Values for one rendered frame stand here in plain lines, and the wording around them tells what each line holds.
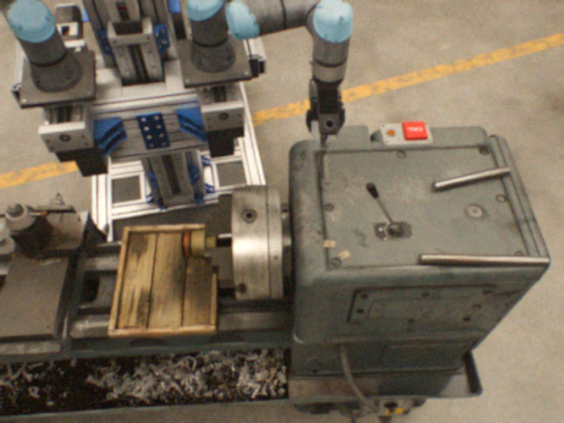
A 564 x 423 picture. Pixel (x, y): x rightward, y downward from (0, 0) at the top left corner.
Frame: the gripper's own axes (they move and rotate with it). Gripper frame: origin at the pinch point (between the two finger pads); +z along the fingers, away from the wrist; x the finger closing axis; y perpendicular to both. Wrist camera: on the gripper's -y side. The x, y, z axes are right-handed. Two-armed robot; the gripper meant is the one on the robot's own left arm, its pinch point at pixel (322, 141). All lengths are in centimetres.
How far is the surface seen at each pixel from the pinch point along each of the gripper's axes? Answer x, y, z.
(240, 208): 21.2, -11.6, 11.1
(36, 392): 91, -35, 79
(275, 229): 12.6, -17.6, 12.1
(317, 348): 1, -33, 57
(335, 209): -2.5, -14.1, 9.3
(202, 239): 32.1, -13.3, 22.6
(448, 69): -106, 177, 135
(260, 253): 16.5, -22.6, 15.0
